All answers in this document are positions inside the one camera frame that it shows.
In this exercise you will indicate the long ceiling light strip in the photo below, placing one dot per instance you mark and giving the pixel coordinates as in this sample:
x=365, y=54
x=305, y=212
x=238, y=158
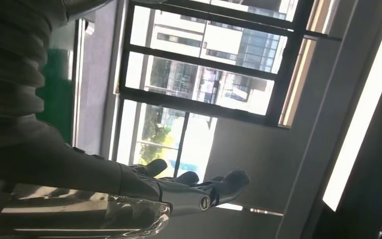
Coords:
x=362, y=109

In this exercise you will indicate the black window frame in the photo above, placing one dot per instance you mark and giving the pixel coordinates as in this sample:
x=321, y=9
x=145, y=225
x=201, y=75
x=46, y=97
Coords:
x=197, y=105

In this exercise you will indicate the green conveyor belt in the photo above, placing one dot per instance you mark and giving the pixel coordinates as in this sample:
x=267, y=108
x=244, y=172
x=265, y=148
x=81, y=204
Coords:
x=57, y=99

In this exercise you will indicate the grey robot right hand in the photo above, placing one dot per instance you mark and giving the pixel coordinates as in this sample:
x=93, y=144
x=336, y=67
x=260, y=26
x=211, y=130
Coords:
x=62, y=165

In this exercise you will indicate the aluminium conveyor frame rail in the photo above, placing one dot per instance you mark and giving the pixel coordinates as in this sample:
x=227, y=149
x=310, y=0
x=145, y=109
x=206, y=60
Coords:
x=78, y=82

